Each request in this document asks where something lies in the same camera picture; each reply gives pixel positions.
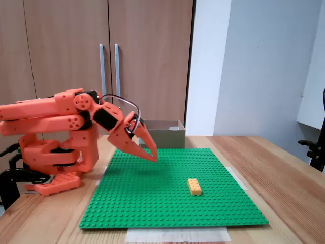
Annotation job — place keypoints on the black table clamp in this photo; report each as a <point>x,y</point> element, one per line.
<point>15,174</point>

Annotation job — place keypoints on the white cabinet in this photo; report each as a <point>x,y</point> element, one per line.
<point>312,101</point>

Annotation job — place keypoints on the masking tape strip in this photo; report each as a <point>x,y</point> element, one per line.
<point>177,235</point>
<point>101,176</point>
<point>238,179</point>

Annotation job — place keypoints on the brown wooden cabinet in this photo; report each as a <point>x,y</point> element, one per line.
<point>63,38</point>

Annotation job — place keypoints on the black chair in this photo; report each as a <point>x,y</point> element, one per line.
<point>316,152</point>

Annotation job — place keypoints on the green lego baseplate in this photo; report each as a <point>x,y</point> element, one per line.
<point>152,198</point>

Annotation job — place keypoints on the cardboard box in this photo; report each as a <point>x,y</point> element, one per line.
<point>172,138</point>

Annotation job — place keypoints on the yellow lego block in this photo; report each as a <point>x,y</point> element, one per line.
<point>195,187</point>

